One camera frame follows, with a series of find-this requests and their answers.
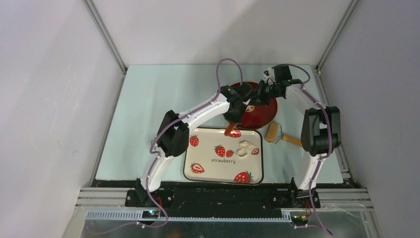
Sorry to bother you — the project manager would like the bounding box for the steel scraper orange handle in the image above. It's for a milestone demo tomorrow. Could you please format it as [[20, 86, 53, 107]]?
[[224, 122, 236, 136]]

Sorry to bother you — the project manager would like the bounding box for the grey slotted cable duct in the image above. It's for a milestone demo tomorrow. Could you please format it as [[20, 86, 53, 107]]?
[[86, 209, 292, 223]]

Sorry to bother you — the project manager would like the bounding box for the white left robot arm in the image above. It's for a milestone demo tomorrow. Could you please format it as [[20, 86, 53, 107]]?
[[135, 83, 258, 207]]

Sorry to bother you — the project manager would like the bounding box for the left aluminium corner post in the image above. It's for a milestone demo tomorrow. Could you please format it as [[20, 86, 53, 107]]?
[[82, 0, 128, 74]]

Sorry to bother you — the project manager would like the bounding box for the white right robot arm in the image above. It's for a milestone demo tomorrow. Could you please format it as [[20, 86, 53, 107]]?
[[257, 63, 341, 207]]

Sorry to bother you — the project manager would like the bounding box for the right aluminium corner post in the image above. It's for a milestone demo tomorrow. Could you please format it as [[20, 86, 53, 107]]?
[[316, 0, 360, 70]]

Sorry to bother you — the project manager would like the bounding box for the white dough piece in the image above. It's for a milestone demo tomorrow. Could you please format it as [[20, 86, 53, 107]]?
[[236, 140, 257, 159]]

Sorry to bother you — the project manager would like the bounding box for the wooden dough roller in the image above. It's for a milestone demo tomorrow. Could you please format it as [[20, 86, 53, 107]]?
[[264, 122, 302, 147]]

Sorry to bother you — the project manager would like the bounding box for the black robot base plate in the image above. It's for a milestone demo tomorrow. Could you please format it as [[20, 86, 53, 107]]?
[[125, 185, 320, 218]]

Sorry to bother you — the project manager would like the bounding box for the round dark red tray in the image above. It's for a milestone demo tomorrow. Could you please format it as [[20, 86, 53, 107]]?
[[220, 82, 277, 129]]

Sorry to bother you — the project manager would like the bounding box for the aluminium frame rail front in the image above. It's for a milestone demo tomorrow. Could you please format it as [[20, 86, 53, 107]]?
[[64, 183, 382, 238]]

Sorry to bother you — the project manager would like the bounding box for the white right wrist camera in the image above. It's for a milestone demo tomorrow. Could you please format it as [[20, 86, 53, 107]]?
[[263, 67, 275, 83]]

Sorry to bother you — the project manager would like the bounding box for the aluminium corner post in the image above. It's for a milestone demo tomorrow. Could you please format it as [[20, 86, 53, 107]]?
[[82, 0, 128, 74], [316, 0, 360, 70]]

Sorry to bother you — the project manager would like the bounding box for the white strawberry print tray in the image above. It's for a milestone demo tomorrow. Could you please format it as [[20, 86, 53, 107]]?
[[183, 128, 264, 185]]

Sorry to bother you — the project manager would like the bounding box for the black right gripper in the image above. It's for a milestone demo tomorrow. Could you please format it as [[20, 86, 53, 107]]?
[[246, 80, 281, 107]]

